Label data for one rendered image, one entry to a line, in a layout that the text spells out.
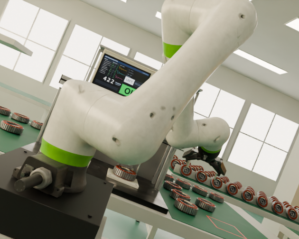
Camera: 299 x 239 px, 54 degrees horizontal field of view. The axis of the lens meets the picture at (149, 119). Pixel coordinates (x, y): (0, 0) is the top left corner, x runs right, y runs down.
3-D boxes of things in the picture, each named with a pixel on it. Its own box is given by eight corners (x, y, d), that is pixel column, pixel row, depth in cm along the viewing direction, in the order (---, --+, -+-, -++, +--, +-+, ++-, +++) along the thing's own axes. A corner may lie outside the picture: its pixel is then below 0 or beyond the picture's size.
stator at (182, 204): (194, 218, 131) (198, 210, 131) (171, 206, 134) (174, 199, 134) (196, 213, 142) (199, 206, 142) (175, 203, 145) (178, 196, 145)
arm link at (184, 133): (203, 58, 88) (196, 46, 98) (165, 60, 88) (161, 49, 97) (198, 153, 107) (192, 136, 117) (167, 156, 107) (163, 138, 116)
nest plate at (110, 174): (137, 188, 132) (138, 186, 132) (106, 176, 130) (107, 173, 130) (135, 181, 147) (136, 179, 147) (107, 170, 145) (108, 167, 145)
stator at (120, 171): (135, 184, 134) (138, 176, 134) (112, 175, 132) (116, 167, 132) (132, 178, 145) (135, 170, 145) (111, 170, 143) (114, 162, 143)
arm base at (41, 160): (42, 215, 53) (55, 184, 53) (-26, 180, 55) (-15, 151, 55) (93, 185, 79) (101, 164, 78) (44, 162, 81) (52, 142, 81)
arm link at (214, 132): (237, 135, 102) (229, 109, 108) (200, 138, 102) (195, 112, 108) (228, 154, 114) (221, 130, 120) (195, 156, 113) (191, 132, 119)
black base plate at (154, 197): (166, 214, 119) (168, 209, 119) (12, 154, 112) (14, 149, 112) (153, 186, 165) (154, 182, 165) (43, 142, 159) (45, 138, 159)
